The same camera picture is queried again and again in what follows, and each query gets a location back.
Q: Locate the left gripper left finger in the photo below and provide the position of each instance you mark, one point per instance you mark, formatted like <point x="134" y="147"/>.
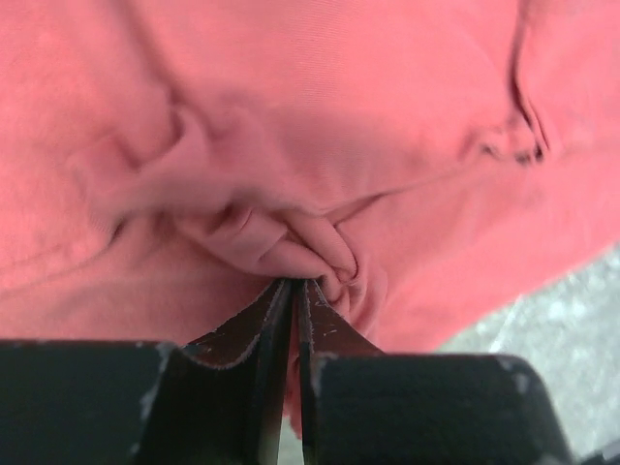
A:
<point x="247" y="359"/>

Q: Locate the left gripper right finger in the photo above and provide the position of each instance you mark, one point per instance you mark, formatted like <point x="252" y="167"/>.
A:
<point x="329" y="348"/>

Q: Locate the red t shirt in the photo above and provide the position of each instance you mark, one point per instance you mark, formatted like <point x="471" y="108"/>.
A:
<point x="423" y="161"/>

